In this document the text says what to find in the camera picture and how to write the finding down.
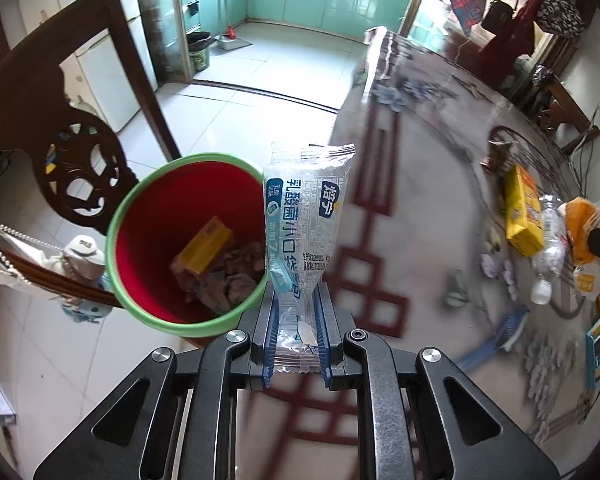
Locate orange plastic bag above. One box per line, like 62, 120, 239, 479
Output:
562, 197, 600, 268

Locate grey dustpan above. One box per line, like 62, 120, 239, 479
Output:
215, 35, 253, 51

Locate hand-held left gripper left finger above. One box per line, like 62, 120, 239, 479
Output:
32, 280, 281, 480

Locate black white printed bag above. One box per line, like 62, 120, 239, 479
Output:
537, 0, 586, 38

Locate small brown box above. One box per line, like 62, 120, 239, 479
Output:
481, 140, 513, 173

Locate white beaded bag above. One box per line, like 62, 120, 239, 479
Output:
0, 205, 66, 291

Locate carved dark wooden chair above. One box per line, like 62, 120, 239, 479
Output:
0, 0, 183, 311

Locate black charger cable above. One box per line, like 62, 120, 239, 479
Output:
567, 72, 600, 196

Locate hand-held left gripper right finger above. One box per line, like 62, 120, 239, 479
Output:
314, 282, 561, 480

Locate black hanging bag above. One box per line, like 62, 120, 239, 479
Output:
481, 0, 516, 33

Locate large yellow cardboard box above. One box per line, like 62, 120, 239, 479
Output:
504, 164, 548, 257

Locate red hanging garment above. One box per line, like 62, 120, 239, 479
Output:
480, 0, 548, 61

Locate clear blue snack wrapper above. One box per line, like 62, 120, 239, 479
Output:
262, 142, 357, 375

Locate teal kitchen base cabinets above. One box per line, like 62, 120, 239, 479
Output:
180, 0, 413, 36

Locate crushed clear plastic bottle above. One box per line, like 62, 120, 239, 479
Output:
537, 194, 570, 278

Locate red-handled mop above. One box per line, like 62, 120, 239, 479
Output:
219, 0, 241, 41

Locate red bucket with green rim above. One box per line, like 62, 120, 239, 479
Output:
105, 152, 273, 338

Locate black green trash bin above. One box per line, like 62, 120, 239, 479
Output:
186, 31, 213, 73

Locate small yellow cardboard box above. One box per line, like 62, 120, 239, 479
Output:
170, 216, 235, 276

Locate white refrigerator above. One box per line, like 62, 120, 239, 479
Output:
75, 15, 158, 133

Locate white printed cap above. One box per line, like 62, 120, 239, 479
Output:
62, 235, 108, 281

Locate plain dark wooden chair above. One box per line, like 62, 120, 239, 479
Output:
530, 75, 600, 153

